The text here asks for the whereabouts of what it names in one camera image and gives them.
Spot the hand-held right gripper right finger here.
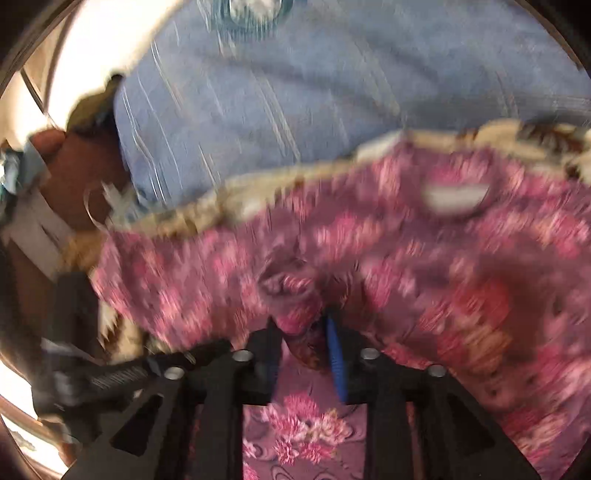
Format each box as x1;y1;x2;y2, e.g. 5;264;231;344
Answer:
324;316;542;480

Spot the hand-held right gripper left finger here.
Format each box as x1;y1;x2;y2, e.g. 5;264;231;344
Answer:
60;318;283;480

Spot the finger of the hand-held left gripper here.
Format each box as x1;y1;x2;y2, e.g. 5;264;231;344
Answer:
147;340;232;370

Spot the pink floral garment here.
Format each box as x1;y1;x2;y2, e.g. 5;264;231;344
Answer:
92;138;591;480

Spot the person's left forearm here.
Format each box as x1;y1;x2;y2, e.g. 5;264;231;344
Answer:
34;76;134;232

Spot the blue plaid bed sheet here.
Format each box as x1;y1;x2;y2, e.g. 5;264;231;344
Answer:
113;0;591;209

